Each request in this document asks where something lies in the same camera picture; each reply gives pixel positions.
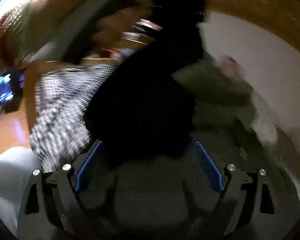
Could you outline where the black large jacket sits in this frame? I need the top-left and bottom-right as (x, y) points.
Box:
(69, 0), (206, 239)

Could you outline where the black white gingham bedsheet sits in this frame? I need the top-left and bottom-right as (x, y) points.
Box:
(30, 63), (116, 172)

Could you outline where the grey white striped pillow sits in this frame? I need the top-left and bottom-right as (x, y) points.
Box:
(247, 89), (278, 146)

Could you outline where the olive green coat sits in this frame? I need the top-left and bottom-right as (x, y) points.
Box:
(173, 62), (263, 161)

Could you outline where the glowing computer case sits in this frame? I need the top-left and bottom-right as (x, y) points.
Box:
(0, 71), (25, 113)

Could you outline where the pink plush bear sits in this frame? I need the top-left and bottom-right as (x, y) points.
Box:
(216, 56), (242, 80)

